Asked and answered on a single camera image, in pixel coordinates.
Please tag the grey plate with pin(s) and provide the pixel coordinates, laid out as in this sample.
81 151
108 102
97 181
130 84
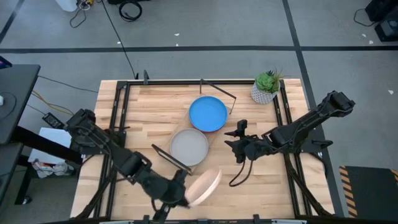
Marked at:
189 147

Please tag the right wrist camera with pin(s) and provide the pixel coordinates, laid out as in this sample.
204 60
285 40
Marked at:
242 127

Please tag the black desk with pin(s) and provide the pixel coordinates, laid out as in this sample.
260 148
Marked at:
18 99

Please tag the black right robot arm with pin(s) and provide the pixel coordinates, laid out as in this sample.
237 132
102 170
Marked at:
311 119

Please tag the crumpled plastic bag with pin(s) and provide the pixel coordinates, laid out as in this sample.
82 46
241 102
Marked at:
53 169

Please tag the white bin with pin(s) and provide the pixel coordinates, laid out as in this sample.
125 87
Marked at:
66 4

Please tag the black table frame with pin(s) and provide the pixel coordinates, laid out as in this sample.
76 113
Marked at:
174 82

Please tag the black power brick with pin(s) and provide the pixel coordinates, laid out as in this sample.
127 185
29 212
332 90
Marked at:
53 120

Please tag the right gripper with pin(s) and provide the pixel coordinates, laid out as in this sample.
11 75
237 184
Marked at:
250 149

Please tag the white patterned plant pot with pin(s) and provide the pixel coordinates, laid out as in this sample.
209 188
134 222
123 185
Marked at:
261 97

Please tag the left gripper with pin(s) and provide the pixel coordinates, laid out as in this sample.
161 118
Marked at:
164 188

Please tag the black equipment case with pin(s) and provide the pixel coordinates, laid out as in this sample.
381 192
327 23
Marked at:
388 31
382 9

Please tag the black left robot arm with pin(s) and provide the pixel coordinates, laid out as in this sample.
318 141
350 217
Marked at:
102 143

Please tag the blue plate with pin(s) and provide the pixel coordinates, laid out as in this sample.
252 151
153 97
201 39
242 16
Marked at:
207 113

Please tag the black hazard-striped mat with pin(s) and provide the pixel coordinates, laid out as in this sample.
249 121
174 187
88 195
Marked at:
370 193

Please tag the green succulent plant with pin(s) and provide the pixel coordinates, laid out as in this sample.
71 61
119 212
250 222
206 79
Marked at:
266 81

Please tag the peach plate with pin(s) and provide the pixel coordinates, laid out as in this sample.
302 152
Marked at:
203 188

